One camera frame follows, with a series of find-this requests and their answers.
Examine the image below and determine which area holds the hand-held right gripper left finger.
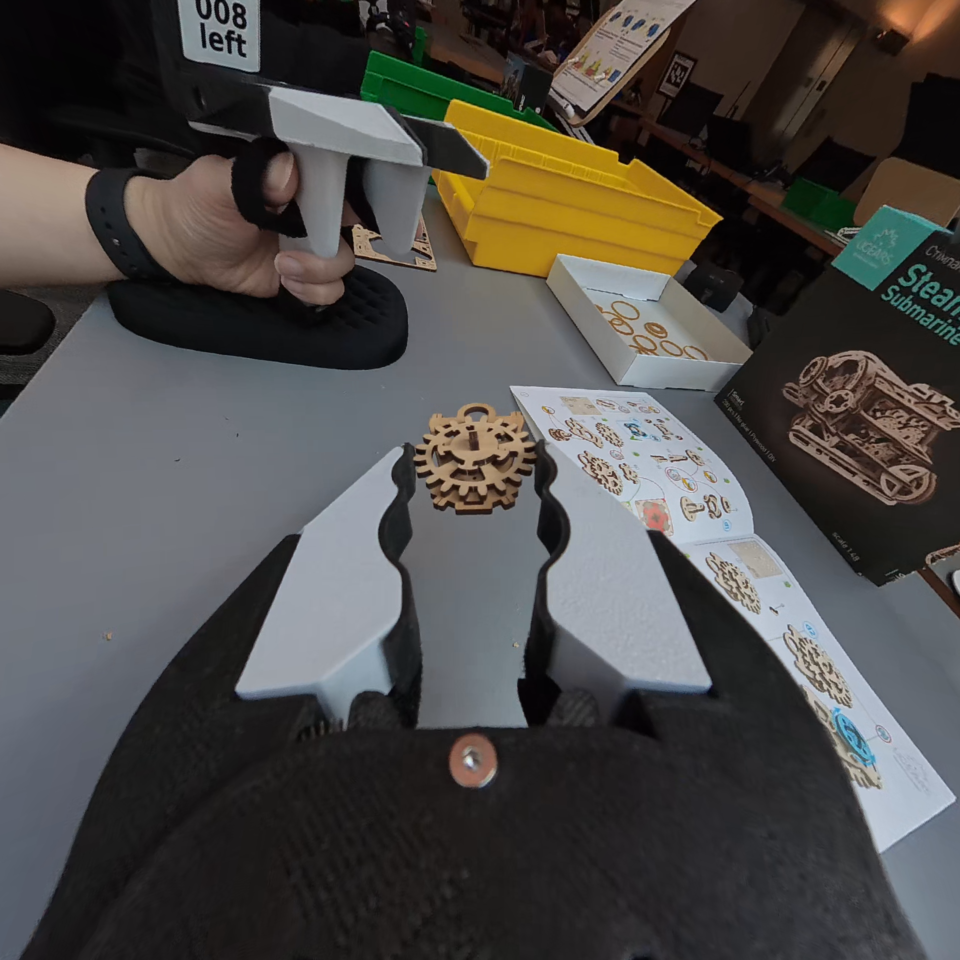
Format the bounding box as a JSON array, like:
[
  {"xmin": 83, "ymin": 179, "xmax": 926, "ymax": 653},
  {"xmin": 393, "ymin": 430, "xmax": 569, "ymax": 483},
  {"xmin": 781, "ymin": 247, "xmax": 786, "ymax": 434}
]
[{"xmin": 234, "ymin": 442, "xmax": 425, "ymax": 729}]

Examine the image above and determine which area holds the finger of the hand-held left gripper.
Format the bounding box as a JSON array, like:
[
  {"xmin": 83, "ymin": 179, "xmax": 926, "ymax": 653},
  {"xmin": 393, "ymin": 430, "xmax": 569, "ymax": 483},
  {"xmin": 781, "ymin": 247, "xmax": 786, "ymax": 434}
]
[
  {"xmin": 390, "ymin": 107, "xmax": 491, "ymax": 183},
  {"xmin": 266, "ymin": 84, "xmax": 432, "ymax": 258}
]

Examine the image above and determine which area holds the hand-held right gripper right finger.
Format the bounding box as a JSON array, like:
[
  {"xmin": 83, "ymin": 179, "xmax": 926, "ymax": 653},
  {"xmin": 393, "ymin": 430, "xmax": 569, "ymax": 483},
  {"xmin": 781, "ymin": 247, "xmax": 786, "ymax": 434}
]
[{"xmin": 516, "ymin": 441, "xmax": 714, "ymax": 727}]

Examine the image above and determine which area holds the wooden gear assembly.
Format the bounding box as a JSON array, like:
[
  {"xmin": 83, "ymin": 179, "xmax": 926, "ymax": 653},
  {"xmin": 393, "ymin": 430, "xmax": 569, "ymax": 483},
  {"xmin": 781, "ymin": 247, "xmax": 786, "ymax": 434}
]
[{"xmin": 414, "ymin": 402, "xmax": 540, "ymax": 519}]

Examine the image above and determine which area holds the person's left forearm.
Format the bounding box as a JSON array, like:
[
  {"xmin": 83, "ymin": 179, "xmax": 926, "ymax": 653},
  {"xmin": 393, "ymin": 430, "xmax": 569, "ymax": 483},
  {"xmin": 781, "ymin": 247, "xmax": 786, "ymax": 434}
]
[{"xmin": 0, "ymin": 142, "xmax": 95, "ymax": 290}]

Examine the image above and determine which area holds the grey desk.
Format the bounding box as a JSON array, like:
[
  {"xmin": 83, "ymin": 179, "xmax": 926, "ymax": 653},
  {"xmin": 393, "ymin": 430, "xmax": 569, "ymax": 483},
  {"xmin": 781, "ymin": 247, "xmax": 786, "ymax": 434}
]
[{"xmin": 0, "ymin": 180, "xmax": 960, "ymax": 920}]

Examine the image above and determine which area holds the person's left hand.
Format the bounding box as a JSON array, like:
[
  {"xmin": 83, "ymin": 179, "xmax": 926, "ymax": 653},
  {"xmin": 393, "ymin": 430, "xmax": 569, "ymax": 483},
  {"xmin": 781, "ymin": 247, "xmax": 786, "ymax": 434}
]
[{"xmin": 123, "ymin": 146, "xmax": 361, "ymax": 306}]

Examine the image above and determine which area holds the green plastic bin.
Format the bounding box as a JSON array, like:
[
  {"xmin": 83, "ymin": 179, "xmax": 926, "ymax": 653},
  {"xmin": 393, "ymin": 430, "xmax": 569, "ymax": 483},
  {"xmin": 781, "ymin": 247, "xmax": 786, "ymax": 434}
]
[
  {"xmin": 783, "ymin": 176, "xmax": 856, "ymax": 230},
  {"xmin": 360, "ymin": 51, "xmax": 560, "ymax": 135}
]

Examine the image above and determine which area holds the small black carton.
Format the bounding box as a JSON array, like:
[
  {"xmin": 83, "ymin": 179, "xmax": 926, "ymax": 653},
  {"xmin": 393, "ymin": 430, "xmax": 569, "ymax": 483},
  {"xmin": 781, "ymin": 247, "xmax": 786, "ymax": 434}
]
[{"xmin": 502, "ymin": 52, "xmax": 552, "ymax": 110}]

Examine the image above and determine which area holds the laser-cut plywood sheet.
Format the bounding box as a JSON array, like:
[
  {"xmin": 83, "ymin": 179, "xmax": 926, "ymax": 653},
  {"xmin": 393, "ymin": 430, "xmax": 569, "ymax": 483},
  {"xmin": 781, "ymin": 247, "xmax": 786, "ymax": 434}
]
[{"xmin": 348, "ymin": 221, "xmax": 438, "ymax": 273}]

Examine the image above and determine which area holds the yellow plastic bin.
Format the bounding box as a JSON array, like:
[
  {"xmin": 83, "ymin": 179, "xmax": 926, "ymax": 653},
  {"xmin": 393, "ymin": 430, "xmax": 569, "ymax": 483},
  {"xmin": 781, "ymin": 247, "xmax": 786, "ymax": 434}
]
[{"xmin": 431, "ymin": 99, "xmax": 725, "ymax": 280}]

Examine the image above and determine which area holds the printed instruction booklet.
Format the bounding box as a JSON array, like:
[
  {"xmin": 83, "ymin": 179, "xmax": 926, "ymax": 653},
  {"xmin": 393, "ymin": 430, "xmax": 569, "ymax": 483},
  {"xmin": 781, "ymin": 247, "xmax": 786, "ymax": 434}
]
[{"xmin": 510, "ymin": 384, "xmax": 957, "ymax": 852}]

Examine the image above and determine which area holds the black wristband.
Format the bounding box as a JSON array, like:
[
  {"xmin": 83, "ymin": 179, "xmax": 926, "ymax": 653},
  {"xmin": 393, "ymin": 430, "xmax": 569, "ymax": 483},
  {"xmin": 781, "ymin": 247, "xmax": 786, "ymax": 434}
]
[{"xmin": 84, "ymin": 166, "xmax": 177, "ymax": 285}]

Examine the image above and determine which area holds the wooden board with instruction sheet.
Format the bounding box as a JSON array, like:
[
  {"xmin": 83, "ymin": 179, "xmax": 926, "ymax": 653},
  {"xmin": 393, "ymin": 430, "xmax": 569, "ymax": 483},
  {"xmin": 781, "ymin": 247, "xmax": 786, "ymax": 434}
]
[{"xmin": 551, "ymin": 0, "xmax": 699, "ymax": 125}]

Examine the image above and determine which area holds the black wrist rest pad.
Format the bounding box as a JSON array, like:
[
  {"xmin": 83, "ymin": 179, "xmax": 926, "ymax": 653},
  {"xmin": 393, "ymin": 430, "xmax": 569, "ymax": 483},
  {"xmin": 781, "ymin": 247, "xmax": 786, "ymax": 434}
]
[{"xmin": 107, "ymin": 262, "xmax": 410, "ymax": 372}]

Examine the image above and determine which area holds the white cardboard tray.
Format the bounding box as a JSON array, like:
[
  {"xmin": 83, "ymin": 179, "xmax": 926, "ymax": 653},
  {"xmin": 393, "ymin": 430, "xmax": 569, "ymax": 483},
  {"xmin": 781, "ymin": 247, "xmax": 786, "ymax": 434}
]
[{"xmin": 546, "ymin": 253, "xmax": 755, "ymax": 393}]

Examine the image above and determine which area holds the printed marker tag sign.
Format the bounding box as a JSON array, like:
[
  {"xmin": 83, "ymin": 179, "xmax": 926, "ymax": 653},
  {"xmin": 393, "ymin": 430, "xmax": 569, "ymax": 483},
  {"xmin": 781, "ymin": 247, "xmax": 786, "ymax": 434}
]
[{"xmin": 658, "ymin": 51, "xmax": 699, "ymax": 99}]

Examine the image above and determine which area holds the group of wooden rings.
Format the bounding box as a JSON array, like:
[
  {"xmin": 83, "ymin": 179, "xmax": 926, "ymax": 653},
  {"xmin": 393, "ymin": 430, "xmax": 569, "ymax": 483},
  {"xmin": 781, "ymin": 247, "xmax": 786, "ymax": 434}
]
[{"xmin": 596, "ymin": 298, "xmax": 710, "ymax": 361}]

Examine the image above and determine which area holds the small black device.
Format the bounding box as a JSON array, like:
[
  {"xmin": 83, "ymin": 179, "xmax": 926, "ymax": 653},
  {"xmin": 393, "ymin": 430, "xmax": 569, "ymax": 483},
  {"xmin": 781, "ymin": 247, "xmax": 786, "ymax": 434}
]
[{"xmin": 686, "ymin": 262, "xmax": 744, "ymax": 312}]

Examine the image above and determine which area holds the black puzzle box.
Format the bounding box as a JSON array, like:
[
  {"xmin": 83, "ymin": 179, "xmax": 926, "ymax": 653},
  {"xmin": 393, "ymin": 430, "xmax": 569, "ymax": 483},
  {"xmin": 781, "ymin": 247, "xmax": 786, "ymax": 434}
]
[{"xmin": 716, "ymin": 206, "xmax": 960, "ymax": 588}]

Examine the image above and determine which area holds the plywood chair back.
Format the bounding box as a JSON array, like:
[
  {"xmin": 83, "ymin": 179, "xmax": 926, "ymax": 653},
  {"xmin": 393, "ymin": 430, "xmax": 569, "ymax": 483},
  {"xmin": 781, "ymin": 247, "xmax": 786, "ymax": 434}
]
[{"xmin": 855, "ymin": 157, "xmax": 957, "ymax": 226}]

